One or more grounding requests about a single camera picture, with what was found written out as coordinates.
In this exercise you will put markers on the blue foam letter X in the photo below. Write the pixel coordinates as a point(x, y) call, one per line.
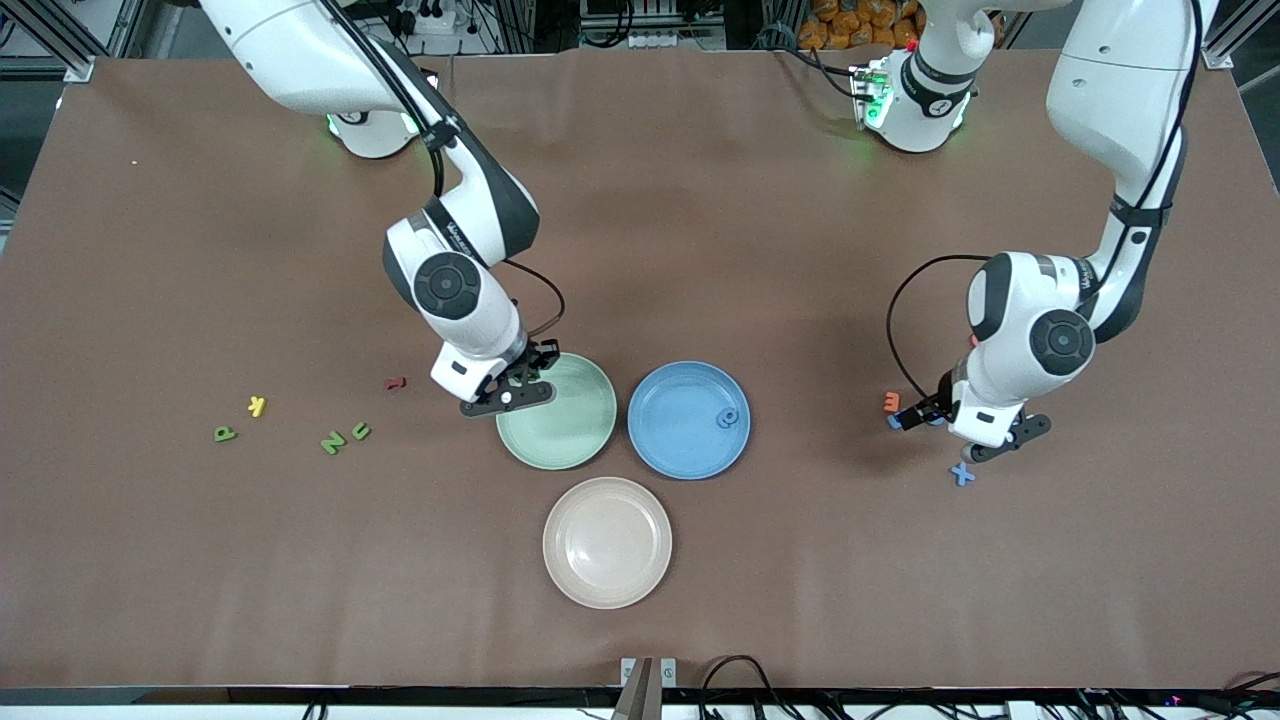
point(962, 474)

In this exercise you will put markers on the green foam letter N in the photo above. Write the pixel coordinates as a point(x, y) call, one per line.
point(333, 441)

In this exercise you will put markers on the green foam letter P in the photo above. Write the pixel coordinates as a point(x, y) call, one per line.
point(225, 433)

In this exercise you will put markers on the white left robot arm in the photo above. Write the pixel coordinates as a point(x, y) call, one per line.
point(1120, 90)

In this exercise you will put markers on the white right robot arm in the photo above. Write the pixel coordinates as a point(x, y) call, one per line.
point(300, 60)

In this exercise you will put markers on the green plate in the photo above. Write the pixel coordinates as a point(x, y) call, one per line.
point(580, 430)

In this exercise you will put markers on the blue plate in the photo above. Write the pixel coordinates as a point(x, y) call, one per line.
point(670, 440)

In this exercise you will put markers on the beige plate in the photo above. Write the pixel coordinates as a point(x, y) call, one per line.
point(607, 545)

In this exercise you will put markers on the white power strip with plugs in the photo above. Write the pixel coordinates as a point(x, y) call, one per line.
point(430, 22)

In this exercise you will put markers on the pile of orange objects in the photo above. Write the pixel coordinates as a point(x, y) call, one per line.
point(850, 25)

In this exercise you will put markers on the metal bracket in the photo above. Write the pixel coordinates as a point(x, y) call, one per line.
point(640, 690)

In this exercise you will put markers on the aluminium frame profile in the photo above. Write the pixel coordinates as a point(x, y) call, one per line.
point(60, 45)
point(1225, 50)

